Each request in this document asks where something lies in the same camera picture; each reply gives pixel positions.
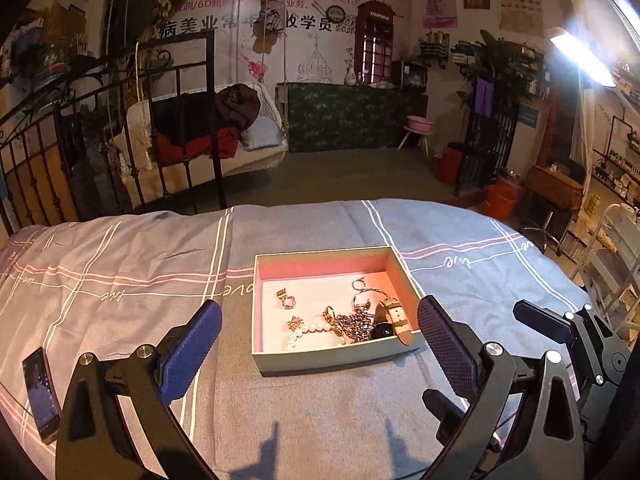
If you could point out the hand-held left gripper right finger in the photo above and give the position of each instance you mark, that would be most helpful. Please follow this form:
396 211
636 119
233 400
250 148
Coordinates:
447 345

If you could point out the red phone booth wall decal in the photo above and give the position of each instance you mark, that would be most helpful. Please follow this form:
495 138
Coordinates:
375 35

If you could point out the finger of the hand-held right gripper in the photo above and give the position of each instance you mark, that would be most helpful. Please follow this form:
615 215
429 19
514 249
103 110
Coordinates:
542 320

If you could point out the grey jewelry box pink inside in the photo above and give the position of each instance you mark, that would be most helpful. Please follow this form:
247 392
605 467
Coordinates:
310 285

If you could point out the purple cloth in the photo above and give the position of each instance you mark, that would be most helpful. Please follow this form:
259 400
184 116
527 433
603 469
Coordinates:
484 97

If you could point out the wall shelf with bottles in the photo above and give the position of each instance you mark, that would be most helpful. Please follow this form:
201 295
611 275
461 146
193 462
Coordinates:
620 170

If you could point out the dark maroon jacket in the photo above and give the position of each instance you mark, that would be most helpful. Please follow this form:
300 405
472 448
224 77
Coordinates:
240 107

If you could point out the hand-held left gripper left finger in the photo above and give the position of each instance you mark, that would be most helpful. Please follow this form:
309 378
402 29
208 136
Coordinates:
192 345

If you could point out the green floral covered cabinet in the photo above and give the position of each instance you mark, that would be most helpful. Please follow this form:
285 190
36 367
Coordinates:
350 120

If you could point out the grey striped bedspread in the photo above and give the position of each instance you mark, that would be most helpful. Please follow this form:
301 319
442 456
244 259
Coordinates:
150 260

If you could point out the gold brooch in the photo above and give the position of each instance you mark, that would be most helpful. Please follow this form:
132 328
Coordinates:
297 322

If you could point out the bright light panel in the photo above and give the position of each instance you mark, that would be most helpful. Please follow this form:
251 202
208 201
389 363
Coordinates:
582 55

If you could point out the brown wicker trunk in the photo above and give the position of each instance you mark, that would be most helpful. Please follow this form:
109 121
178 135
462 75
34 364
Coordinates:
555 187

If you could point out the light blue pillow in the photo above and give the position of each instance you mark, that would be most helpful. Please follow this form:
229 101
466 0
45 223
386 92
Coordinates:
262 135

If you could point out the black metal plant rack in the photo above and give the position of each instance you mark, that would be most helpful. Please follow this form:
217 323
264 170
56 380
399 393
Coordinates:
492 150

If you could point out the black metal bed frame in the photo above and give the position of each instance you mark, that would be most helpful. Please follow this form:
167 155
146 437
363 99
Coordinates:
218 160

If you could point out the black swivel stool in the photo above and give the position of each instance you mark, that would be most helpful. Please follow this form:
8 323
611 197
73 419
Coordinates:
542 232

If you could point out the black smartphone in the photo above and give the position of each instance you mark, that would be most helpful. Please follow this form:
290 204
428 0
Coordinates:
42 395

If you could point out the small white vase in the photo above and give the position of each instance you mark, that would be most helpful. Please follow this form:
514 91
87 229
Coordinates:
351 77

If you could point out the pink basin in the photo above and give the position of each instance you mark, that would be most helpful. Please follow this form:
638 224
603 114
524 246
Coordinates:
420 124

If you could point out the red bin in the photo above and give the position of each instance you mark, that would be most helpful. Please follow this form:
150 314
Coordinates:
449 165

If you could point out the white trolley cart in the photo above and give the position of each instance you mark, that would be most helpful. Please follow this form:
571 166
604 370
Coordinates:
612 260

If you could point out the red cloth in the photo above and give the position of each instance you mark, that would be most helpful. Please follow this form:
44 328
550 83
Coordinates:
200 147

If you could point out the orange bucket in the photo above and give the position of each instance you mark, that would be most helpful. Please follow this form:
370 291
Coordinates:
502 202

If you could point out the thin metal bangle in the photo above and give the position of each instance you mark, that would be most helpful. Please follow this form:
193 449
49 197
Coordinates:
356 300

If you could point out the small black monitor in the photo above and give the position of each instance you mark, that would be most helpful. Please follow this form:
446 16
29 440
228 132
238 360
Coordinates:
411 76

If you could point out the white wicker hanging swing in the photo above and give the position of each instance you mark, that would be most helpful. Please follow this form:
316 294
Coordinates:
255 160

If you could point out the black clothes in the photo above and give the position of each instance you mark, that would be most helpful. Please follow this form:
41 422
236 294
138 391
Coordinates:
185 115

